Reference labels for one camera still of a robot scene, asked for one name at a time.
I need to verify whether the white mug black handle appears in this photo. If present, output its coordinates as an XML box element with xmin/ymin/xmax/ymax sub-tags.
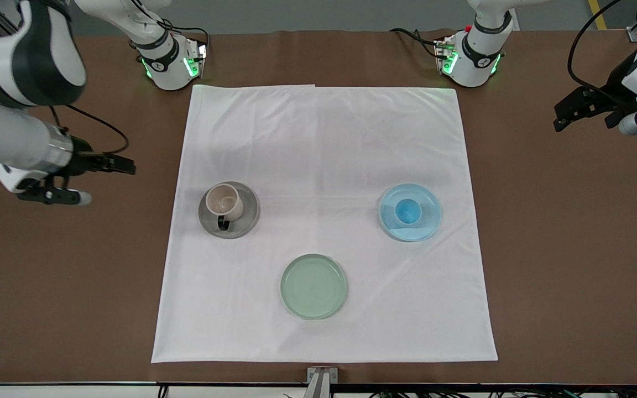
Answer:
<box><xmin>205</xmin><ymin>183</ymin><xmax>245</xmax><ymax>232</ymax></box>

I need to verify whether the blue cup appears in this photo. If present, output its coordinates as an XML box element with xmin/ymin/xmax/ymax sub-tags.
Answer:
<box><xmin>395</xmin><ymin>199</ymin><xmax>422</xmax><ymax>226</ymax></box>

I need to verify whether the gray plate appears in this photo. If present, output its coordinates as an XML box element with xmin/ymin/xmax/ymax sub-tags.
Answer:
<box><xmin>198</xmin><ymin>181</ymin><xmax>261</xmax><ymax>239</ymax></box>

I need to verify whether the blue plate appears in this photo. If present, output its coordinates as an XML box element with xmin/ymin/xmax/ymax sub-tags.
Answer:
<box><xmin>379</xmin><ymin>183</ymin><xmax>443</xmax><ymax>243</ymax></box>

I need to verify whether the green plate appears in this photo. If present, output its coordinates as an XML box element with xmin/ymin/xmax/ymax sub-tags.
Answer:
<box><xmin>280</xmin><ymin>254</ymin><xmax>348</xmax><ymax>321</ymax></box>

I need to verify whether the metal base connector box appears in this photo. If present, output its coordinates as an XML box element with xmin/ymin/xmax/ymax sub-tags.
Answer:
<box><xmin>185</xmin><ymin>38</ymin><xmax>210</xmax><ymax>79</ymax></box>
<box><xmin>434</xmin><ymin>34</ymin><xmax>458</xmax><ymax>75</ymax></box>

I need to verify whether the white table cloth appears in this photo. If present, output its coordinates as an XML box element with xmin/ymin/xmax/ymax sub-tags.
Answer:
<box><xmin>151</xmin><ymin>84</ymin><xmax>499</xmax><ymax>364</ymax></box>

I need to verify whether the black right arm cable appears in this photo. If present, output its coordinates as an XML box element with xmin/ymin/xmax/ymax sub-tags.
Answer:
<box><xmin>49</xmin><ymin>104</ymin><xmax>130</xmax><ymax>156</ymax></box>

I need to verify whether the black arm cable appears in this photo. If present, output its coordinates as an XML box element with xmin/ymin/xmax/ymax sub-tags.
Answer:
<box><xmin>49</xmin><ymin>104</ymin><xmax>130</xmax><ymax>156</ymax></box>
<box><xmin>566</xmin><ymin>0</ymin><xmax>629</xmax><ymax>107</ymax></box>

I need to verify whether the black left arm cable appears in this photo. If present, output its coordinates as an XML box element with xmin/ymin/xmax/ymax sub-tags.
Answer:
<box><xmin>566</xmin><ymin>0</ymin><xmax>629</xmax><ymax>107</ymax></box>

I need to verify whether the black base cable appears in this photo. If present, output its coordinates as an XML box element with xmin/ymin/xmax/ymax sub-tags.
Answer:
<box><xmin>389</xmin><ymin>27</ymin><xmax>445</xmax><ymax>59</ymax></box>
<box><xmin>172</xmin><ymin>25</ymin><xmax>210</xmax><ymax>56</ymax></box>

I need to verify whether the metal table edge bracket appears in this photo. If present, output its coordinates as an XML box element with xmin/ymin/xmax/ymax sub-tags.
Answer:
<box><xmin>306</xmin><ymin>366</ymin><xmax>339</xmax><ymax>398</ymax></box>

